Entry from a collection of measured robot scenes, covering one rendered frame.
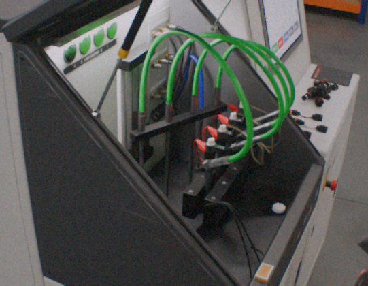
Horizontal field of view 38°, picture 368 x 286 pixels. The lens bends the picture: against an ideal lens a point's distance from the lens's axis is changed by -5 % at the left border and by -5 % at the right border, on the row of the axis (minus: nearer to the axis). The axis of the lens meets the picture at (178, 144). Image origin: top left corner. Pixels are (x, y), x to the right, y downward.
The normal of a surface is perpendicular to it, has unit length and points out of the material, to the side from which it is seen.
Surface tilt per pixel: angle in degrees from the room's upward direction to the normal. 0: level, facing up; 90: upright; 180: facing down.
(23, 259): 90
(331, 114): 0
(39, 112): 90
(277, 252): 0
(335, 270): 0
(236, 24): 90
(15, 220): 90
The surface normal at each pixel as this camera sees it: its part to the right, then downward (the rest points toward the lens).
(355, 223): 0.04, -0.86
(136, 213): -0.43, 0.45
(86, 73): 0.90, 0.25
